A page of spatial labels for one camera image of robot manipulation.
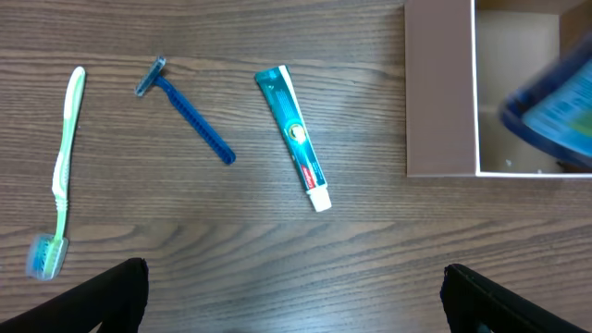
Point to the clear pump soap bottle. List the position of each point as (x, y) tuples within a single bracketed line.
[(552, 112)]

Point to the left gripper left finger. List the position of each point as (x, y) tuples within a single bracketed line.
[(113, 301)]

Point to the green white toothbrush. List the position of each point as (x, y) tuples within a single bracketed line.
[(48, 251)]

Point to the white cardboard box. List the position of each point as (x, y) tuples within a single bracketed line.
[(463, 59)]

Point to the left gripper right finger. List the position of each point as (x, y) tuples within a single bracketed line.
[(473, 303)]

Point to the blue disposable razor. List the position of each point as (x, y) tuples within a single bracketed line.
[(185, 108)]

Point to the green toothpaste tube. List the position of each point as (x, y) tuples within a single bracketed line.
[(277, 88)]

